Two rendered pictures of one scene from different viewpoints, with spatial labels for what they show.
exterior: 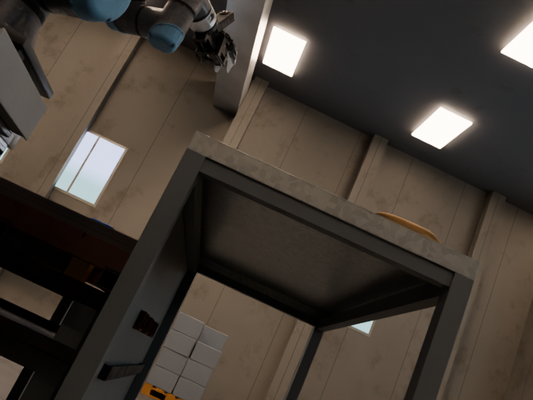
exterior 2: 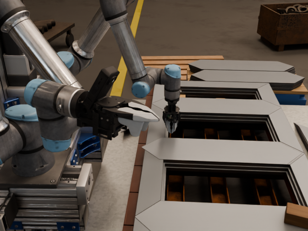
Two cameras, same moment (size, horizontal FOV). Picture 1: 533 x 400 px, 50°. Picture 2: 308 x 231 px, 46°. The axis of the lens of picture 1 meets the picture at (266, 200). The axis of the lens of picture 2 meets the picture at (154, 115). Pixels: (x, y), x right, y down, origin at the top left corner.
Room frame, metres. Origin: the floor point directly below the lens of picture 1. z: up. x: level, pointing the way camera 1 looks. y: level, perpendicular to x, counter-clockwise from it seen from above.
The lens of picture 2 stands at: (1.53, -0.42, 1.85)
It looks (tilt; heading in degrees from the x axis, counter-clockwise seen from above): 30 degrees down; 93
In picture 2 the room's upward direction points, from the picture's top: straight up
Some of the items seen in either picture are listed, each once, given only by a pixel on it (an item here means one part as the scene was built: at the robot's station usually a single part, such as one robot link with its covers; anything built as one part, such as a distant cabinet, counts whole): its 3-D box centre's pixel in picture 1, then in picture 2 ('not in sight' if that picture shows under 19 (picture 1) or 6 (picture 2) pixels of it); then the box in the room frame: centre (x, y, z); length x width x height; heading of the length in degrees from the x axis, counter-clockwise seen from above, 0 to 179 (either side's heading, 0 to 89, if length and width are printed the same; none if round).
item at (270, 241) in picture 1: (284, 262); not in sight; (1.67, -0.13, 1.03); 1.30 x 0.60 x 0.04; 0
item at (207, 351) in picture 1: (185, 362); not in sight; (8.88, 0.06, 0.59); 1.19 x 0.80 x 1.19; 1
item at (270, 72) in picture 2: not in sight; (243, 74); (2.04, 2.00, 0.82); 0.80 x 0.40 x 0.06; 0
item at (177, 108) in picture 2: not in sight; (171, 108); (1.53, 1.10, 1.01); 0.09 x 0.08 x 0.12; 90
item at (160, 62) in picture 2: not in sight; (181, 70); (1.64, 3.87, 0.06); 1.21 x 0.83 x 0.11; 2
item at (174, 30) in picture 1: (165, 25); (58, 126); (1.23, 0.40, 1.34); 0.11 x 0.08 x 0.11; 66
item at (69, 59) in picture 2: not in sight; (62, 68); (1.02, 1.11, 1.20); 0.13 x 0.12 x 0.14; 76
